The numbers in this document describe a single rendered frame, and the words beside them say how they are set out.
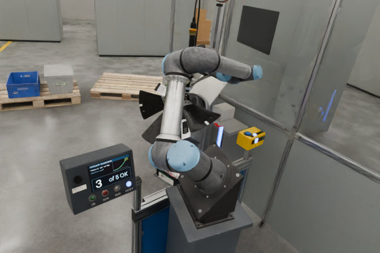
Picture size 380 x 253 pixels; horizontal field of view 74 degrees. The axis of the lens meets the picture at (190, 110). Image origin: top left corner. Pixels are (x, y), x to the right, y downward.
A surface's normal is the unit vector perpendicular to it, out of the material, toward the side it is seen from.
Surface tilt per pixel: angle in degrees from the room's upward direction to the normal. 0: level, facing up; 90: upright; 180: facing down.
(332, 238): 90
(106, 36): 90
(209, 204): 47
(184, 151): 43
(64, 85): 95
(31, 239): 0
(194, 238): 0
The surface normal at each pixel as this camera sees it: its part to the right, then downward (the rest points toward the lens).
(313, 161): -0.79, 0.19
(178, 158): -0.51, -0.56
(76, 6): 0.34, 0.44
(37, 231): 0.10, -0.89
